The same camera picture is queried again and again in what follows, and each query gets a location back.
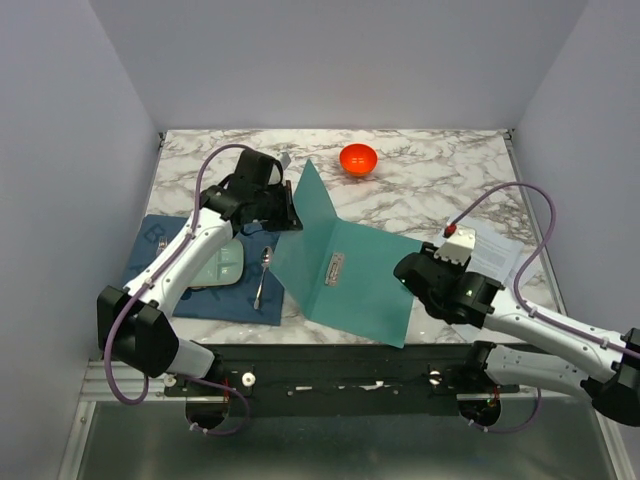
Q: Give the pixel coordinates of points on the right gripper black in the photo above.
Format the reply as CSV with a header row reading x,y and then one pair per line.
x,y
429,249

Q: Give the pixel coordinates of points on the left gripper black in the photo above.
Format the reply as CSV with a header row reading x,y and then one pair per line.
x,y
290,218

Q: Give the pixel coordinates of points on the teal file folder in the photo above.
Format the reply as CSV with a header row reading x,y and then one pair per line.
x,y
368,300

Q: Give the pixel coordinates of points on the metal folder clip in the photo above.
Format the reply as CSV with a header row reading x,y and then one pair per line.
x,y
334,269

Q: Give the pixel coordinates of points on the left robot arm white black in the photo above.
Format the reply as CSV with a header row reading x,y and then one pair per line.
x,y
134,320

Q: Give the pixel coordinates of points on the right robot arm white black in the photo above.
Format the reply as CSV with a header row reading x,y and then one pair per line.
x,y
571,357

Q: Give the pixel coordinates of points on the silver spoon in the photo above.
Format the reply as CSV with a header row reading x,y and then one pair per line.
x,y
266,257

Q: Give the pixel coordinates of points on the printed paper stack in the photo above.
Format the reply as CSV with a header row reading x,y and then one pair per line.
x,y
495,255

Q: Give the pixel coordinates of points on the light green divided plate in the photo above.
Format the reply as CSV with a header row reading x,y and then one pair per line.
x,y
224,268

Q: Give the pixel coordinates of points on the blue cloth placemat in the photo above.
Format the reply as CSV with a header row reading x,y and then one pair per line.
x,y
233,303

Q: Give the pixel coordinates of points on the orange bowl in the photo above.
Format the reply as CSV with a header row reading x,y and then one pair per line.
x,y
358,159

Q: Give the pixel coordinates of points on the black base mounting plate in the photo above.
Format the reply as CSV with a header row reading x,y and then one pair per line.
x,y
340,380

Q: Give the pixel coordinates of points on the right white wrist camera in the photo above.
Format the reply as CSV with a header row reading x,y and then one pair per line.
x,y
458,245

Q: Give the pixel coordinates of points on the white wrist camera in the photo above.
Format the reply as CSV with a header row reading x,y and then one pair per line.
x,y
458,245
279,166

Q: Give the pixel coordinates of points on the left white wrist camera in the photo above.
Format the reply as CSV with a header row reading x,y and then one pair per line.
x,y
279,166

